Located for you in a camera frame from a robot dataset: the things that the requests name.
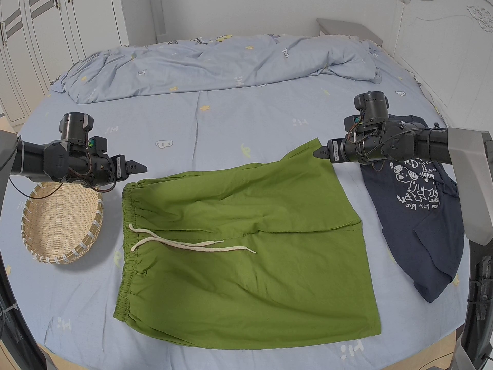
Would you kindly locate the bed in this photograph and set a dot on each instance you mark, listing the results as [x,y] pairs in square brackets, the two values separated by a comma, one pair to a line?
[231,129]

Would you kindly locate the dark blue printed T-shirt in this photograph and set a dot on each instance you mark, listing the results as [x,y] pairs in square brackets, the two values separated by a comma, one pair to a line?
[423,245]

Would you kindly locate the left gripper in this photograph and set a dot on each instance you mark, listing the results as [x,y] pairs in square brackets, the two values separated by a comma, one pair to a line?
[106,170]

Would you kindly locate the pale blue quilt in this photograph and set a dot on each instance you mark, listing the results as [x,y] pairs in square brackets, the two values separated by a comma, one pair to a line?
[192,68]

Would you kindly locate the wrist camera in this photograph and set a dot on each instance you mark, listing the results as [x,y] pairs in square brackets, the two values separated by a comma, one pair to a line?
[99,145]
[351,123]

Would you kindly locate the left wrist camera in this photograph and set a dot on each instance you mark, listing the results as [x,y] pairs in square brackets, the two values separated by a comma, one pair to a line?
[99,145]

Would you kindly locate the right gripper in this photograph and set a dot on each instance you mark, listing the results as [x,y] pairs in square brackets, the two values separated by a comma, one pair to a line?
[348,152]

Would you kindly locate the grey bedside table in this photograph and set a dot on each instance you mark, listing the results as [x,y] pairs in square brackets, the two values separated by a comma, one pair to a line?
[346,27]

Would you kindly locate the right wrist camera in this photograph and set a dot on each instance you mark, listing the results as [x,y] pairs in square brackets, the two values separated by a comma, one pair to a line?
[351,123]

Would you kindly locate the white wardrobe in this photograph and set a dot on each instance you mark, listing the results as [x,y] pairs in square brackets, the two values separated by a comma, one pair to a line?
[38,33]

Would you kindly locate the green shorts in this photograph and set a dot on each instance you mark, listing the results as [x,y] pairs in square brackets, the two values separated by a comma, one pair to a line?
[250,276]

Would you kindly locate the round woven basket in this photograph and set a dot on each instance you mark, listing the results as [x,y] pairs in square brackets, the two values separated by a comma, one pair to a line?
[57,226]

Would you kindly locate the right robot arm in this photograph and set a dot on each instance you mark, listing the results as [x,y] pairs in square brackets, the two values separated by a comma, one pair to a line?
[423,147]

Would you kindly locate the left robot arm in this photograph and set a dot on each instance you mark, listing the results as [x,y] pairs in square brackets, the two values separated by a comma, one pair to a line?
[34,160]

